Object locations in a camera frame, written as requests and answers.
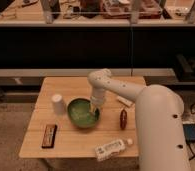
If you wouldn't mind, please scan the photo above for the green ceramic bowl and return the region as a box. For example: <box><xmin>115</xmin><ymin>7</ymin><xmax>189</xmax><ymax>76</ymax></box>
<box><xmin>67</xmin><ymin>98</ymin><xmax>100</xmax><ymax>128</ymax></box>

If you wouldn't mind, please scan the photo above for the white paper cup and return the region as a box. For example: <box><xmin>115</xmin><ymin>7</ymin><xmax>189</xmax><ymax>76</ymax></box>
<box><xmin>51</xmin><ymin>94</ymin><xmax>66</xmax><ymax>114</ymax></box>

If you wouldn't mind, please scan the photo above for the white flat bar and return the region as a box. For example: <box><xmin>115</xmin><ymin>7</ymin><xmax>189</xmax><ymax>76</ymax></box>
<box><xmin>117</xmin><ymin>96</ymin><xmax>133</xmax><ymax>107</ymax></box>

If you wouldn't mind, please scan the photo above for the white plastic bottle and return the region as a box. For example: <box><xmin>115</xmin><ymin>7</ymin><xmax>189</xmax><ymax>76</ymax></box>
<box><xmin>94</xmin><ymin>138</ymin><xmax>133</xmax><ymax>162</ymax></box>

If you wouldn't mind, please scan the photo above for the blue floor box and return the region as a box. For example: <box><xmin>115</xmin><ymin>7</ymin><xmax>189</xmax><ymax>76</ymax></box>
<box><xmin>183</xmin><ymin>124</ymin><xmax>195</xmax><ymax>142</ymax></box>

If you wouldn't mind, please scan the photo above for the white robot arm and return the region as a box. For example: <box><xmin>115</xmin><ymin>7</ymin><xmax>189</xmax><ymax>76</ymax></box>
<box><xmin>87</xmin><ymin>69</ymin><xmax>191</xmax><ymax>171</ymax></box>

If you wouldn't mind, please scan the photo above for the wooden table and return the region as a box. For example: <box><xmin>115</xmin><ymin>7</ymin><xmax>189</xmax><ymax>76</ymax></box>
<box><xmin>19</xmin><ymin>77</ymin><xmax>138</xmax><ymax>161</ymax></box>

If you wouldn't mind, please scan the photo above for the dark rectangular box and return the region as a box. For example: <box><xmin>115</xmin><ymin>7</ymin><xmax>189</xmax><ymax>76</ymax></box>
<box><xmin>42</xmin><ymin>124</ymin><xmax>57</xmax><ymax>148</ymax></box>

